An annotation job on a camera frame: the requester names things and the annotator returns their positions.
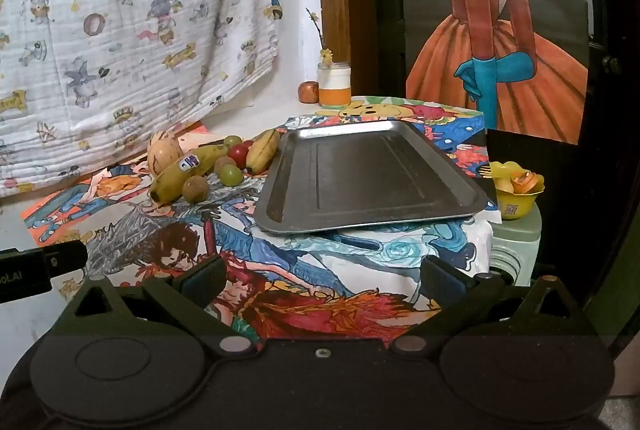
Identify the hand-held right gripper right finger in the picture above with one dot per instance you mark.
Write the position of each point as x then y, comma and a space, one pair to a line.
440, 282

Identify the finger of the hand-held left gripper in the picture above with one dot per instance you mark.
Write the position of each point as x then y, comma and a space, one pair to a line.
67, 256

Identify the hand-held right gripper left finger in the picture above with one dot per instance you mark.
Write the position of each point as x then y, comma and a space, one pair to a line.
202, 277

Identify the brown round fruit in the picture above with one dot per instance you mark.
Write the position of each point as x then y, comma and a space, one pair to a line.
195, 189

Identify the large banana with sticker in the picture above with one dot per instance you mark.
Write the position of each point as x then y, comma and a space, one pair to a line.
175, 175

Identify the green grape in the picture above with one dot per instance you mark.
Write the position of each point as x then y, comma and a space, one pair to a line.
230, 175
233, 140

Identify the striped pepino melon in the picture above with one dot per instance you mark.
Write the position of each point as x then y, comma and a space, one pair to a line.
164, 136
163, 158

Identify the metal baking tray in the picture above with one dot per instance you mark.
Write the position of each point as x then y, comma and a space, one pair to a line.
365, 180

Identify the orange cartoon boys poster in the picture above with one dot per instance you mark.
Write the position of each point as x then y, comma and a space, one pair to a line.
60, 215

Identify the grey-haired figure poster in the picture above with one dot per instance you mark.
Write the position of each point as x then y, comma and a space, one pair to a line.
135, 230

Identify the pale green plastic stool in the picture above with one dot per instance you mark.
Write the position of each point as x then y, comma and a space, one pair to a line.
515, 255

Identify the yellow plastic bowl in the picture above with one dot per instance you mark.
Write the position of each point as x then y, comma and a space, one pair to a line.
517, 202

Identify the reddish-brown small plum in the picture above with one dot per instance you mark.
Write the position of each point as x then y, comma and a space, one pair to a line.
223, 164

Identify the red apple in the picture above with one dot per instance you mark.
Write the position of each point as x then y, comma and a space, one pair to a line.
239, 153

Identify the small yellow banana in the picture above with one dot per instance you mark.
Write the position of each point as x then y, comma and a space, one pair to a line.
262, 151

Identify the red-orange round fruit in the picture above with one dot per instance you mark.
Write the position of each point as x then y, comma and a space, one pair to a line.
308, 92

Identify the glass jar orange white contents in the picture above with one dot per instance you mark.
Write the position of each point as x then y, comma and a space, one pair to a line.
334, 86

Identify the white cartoon printed blanket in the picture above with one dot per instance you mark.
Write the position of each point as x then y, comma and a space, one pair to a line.
125, 35

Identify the yellow flower twig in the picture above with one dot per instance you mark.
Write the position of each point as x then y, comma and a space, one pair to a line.
320, 37

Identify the wall poster orange dress figure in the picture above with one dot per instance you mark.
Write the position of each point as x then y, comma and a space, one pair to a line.
480, 35

